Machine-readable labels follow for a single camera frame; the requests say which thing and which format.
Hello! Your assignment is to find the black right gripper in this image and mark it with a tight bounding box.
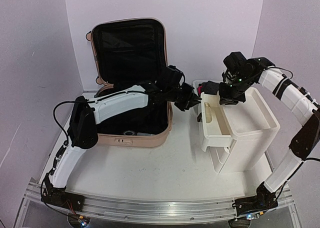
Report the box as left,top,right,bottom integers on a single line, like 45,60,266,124
217,73,254,105

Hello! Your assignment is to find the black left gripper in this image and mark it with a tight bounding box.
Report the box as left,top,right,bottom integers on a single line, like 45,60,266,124
167,83,203,113

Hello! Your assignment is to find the magenta red cloth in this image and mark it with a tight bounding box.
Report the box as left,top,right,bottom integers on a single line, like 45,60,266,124
197,86,203,96

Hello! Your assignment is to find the white perforated plastic basket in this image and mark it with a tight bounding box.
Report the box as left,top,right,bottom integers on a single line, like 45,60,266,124
192,80,208,97

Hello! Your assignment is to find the white plastic storage bin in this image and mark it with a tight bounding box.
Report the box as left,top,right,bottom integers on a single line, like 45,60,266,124
211,87,280,174

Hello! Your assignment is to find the beige hard-shell suitcase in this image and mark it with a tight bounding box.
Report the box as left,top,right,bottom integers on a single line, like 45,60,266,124
86,18,173,148

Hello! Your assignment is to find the small perfume bottle silver cap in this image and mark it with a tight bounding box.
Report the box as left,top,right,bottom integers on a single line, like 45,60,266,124
204,102,213,124

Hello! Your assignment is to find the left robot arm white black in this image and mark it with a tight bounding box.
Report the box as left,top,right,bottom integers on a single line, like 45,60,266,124
43,65,201,207

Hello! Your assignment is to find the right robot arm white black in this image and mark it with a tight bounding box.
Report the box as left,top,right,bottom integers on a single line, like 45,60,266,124
197,52,320,210

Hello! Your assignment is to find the round tin blue lid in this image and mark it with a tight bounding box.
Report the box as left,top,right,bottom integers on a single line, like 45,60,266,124
122,130,137,136

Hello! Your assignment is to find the aluminium front rail base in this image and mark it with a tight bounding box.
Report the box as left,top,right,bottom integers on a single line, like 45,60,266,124
13,180,301,228

